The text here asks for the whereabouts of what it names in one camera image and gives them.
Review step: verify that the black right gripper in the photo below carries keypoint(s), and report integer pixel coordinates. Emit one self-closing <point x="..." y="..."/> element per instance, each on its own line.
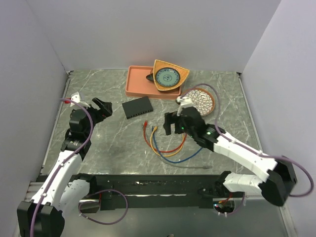
<point x="170" y="118"/>

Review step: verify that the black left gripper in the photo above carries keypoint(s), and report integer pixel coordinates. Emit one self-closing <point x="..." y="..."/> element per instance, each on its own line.
<point x="101" y="113"/>

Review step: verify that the black network switch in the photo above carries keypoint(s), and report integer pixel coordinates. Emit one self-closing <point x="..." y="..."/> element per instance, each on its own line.
<point x="137" y="107"/>

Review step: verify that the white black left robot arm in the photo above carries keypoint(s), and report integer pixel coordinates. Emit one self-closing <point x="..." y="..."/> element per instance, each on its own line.
<point x="44" y="215"/>

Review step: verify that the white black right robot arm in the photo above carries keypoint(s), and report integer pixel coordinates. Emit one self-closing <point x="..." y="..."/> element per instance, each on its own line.
<point x="272" y="178"/>

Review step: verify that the white floral round plate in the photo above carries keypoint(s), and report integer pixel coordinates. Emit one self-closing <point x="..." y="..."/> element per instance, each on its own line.
<point x="202" y="100"/>

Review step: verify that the salmon pink tray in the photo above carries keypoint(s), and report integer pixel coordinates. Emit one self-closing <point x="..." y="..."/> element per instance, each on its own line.
<point x="137" y="85"/>

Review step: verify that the teal patterned round dish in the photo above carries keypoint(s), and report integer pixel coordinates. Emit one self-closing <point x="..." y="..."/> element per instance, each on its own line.
<point x="167" y="77"/>

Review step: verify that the orange woven triangular plate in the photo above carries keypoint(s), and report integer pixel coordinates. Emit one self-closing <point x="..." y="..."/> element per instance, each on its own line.
<point x="184" y="73"/>

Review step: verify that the black small bowl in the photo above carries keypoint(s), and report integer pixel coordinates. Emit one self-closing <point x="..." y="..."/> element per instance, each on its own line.
<point x="150" y="77"/>

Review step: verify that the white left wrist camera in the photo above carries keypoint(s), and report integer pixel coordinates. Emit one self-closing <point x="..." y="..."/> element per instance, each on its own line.
<point x="76" y="97"/>

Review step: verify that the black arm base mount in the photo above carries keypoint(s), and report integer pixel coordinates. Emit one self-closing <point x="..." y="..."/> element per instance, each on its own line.
<point x="154" y="191"/>

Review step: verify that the aluminium frame rail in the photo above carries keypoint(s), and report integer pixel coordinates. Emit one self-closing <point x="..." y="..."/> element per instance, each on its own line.
<point x="34" y="190"/>

